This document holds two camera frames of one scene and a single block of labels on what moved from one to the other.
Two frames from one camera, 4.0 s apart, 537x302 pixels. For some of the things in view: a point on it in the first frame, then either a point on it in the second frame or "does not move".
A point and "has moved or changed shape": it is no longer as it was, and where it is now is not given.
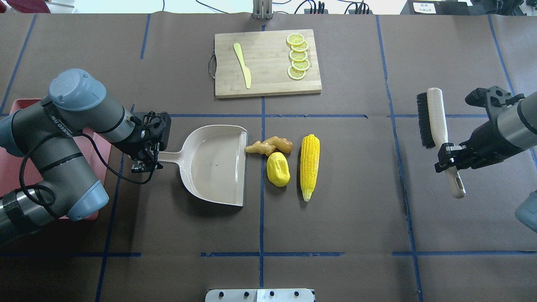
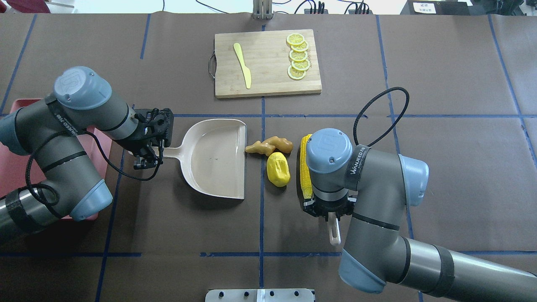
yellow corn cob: x=309 y=156 does not move
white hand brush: x=432 y=119 -> x=333 y=222
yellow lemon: x=278 y=169 does not move
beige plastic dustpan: x=212 y=162 has moved or changed shape
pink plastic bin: x=97 y=152 does not move
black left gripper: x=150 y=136 does not move
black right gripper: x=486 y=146 -> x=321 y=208
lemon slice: x=298 y=56 does not move
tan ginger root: x=269 y=146 does not move
